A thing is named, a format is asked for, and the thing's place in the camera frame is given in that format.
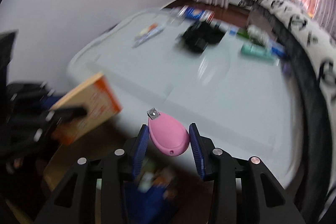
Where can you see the teal cream tube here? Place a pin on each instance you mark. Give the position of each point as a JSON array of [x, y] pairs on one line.
[[257, 52]]

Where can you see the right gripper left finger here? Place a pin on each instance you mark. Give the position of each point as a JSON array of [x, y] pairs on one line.
[[74, 198]]

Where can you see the green glass bottle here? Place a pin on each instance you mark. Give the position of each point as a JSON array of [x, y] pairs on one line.
[[242, 33]]

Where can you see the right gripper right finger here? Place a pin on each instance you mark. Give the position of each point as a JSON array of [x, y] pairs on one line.
[[244, 191]]

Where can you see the blue white ointment tube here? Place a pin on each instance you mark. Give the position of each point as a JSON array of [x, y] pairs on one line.
[[148, 33]]

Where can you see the white crumpled plastic wrap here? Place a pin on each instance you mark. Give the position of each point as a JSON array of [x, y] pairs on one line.
[[258, 36]]

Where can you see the black sock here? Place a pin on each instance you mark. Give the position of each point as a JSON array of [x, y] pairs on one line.
[[199, 36]]

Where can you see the blue white medicine box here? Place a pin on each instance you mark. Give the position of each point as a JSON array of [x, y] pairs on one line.
[[191, 13]]

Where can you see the right pink curtain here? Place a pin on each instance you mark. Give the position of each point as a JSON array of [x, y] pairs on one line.
[[324, 14]]

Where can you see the blue toothpaste tube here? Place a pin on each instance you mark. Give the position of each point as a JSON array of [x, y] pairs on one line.
[[276, 49]]

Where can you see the small purple container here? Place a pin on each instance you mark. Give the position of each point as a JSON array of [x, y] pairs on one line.
[[286, 68]]

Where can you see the pink nail clipper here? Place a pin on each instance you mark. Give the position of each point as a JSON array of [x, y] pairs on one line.
[[167, 134]]

